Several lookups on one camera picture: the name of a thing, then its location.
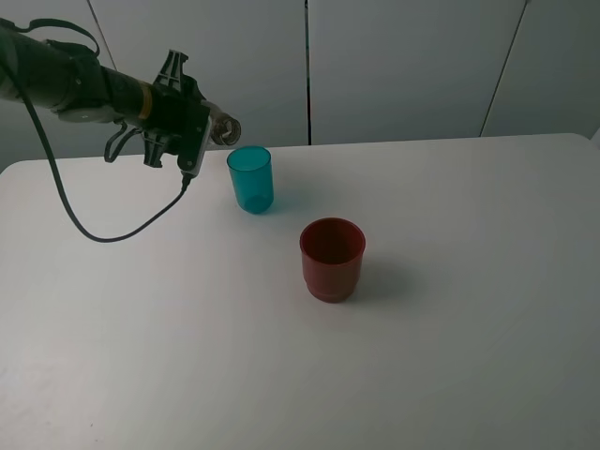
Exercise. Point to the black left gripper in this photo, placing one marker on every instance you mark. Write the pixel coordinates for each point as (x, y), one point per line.
(170, 103)

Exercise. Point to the clear brownish plastic bottle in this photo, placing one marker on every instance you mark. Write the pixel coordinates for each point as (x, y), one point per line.
(225, 130)

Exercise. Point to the teal translucent plastic cup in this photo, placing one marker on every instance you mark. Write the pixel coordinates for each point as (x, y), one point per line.
(252, 179)

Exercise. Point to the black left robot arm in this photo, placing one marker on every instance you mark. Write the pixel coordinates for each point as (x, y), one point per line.
(68, 79)

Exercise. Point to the red plastic cup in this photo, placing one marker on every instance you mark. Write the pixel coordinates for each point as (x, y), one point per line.
(332, 250)

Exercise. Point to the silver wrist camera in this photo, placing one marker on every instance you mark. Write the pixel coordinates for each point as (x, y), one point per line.
(201, 131)

